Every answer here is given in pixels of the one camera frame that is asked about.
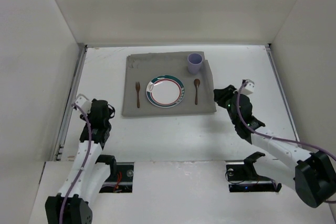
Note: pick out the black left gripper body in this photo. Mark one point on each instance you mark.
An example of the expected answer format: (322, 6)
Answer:
(99, 107)

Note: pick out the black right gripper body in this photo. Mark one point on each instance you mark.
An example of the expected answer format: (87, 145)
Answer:
(223, 95)

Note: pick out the brown wooden spoon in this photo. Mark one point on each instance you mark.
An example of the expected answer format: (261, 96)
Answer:
(196, 85)

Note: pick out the lilac plastic cup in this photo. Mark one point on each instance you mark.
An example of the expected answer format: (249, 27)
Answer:
(195, 61)

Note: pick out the brown wooden fork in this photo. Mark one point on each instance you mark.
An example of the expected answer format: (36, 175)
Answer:
(137, 87)

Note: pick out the white plate green rim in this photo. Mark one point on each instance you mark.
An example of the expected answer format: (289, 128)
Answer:
(165, 91)

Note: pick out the grey cloth placemat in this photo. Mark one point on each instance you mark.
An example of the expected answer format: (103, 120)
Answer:
(143, 68)

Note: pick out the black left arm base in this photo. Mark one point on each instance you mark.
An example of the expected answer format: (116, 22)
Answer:
(121, 175)

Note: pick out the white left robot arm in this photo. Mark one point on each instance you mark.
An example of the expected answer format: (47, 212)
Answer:
(90, 168)

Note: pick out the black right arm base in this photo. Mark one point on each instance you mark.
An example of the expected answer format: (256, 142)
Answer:
(243, 178)

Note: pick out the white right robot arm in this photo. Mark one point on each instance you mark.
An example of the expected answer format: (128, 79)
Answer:
(310, 174)

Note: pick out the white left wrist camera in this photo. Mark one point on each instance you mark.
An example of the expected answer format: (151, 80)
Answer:
(82, 104)

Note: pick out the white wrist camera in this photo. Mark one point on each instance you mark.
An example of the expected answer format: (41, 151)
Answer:
(248, 87)
(82, 104)

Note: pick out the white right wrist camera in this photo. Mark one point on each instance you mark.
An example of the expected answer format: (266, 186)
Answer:
(248, 87)

